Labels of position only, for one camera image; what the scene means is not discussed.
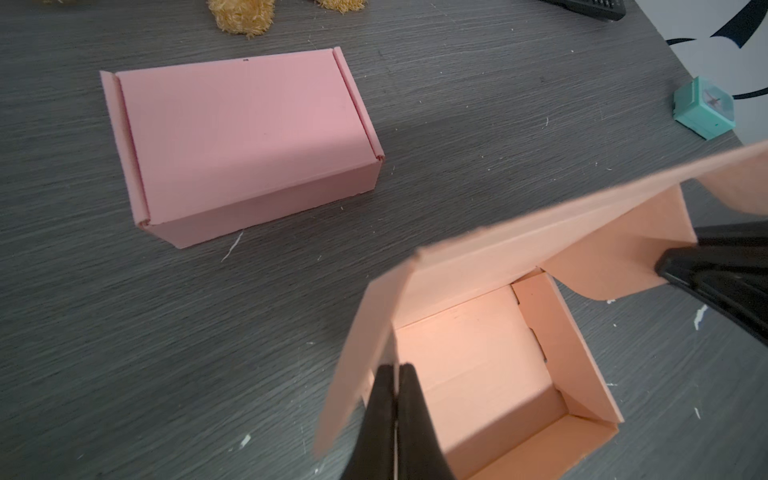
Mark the brown teddy bear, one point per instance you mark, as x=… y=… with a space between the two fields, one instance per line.
x=254 y=17

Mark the black remote control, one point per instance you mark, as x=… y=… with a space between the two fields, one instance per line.
x=610 y=10

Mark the pink cardboard box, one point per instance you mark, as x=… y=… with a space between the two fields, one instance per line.
x=211 y=148

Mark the peach cardboard box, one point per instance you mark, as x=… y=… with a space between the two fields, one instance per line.
x=479 y=323

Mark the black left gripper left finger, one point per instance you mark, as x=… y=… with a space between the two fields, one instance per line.
x=373 y=456

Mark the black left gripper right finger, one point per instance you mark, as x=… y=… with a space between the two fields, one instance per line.
x=419 y=455

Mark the small teal alarm clock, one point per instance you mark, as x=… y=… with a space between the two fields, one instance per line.
x=704 y=108

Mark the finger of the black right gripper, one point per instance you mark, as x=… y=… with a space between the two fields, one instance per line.
x=738 y=234
x=731 y=280

